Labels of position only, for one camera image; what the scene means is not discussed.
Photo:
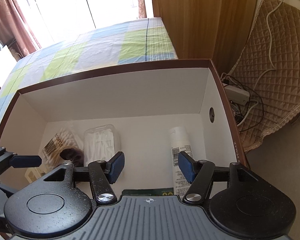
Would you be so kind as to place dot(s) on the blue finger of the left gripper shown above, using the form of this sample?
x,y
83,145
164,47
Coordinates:
x,y
25,161

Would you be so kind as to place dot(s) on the pink curtain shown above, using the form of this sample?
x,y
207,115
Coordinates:
x,y
14,26

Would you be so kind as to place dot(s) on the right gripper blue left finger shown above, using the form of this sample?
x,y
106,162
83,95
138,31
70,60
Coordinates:
x,y
114,167

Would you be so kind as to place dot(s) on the checkered bed sheet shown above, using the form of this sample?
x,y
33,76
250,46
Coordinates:
x,y
130,42

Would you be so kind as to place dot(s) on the cotton swab bag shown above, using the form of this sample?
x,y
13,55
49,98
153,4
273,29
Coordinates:
x,y
64,138

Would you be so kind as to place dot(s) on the white power adapter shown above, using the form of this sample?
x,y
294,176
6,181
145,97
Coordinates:
x,y
237,95

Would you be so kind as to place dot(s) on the green Mentholatum blister card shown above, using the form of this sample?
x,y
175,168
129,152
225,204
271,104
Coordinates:
x,y
148,192

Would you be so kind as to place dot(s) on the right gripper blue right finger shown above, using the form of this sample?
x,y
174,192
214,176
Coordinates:
x,y
188,166

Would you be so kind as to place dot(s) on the clear box of floss picks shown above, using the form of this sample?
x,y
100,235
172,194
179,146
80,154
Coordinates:
x,y
101,143

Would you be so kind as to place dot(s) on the brown cardboard storage box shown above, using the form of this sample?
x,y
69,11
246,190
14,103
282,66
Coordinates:
x,y
143,101

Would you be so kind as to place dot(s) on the quilted beige chair cover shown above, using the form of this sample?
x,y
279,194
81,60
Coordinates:
x,y
270,66

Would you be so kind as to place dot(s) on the cream plastic hair claw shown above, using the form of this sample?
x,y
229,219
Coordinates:
x,y
34,173

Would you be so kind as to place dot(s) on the dark purple velvet scrunchie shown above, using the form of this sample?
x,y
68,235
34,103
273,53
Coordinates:
x,y
76,156

